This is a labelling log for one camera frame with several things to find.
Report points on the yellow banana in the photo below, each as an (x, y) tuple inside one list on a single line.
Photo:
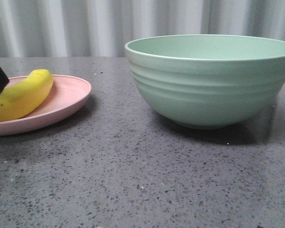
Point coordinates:
[(20, 99)]

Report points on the pink plate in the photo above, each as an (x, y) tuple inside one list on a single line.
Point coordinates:
[(67, 96)]

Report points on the green ribbed bowl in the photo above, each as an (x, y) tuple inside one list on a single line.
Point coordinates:
[(207, 81)]

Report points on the grey white curtain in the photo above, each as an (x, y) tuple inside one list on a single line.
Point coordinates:
[(81, 28)]

